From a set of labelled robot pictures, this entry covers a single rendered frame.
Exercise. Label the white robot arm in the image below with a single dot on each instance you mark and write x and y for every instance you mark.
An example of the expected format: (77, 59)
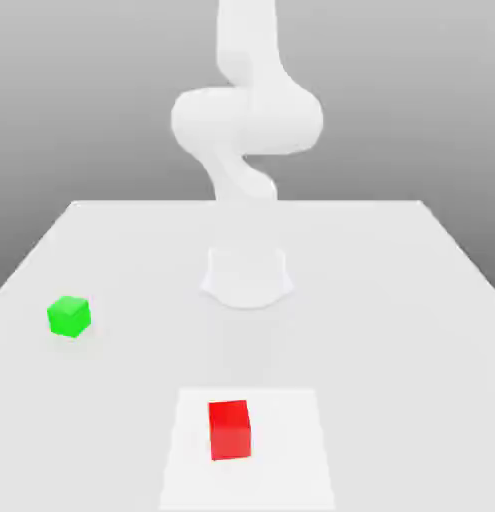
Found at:
(247, 120)

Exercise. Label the small red cube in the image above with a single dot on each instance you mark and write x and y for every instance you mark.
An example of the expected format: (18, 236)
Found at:
(230, 431)

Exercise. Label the small green cube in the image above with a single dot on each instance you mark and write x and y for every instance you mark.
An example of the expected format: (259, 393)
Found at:
(69, 316)

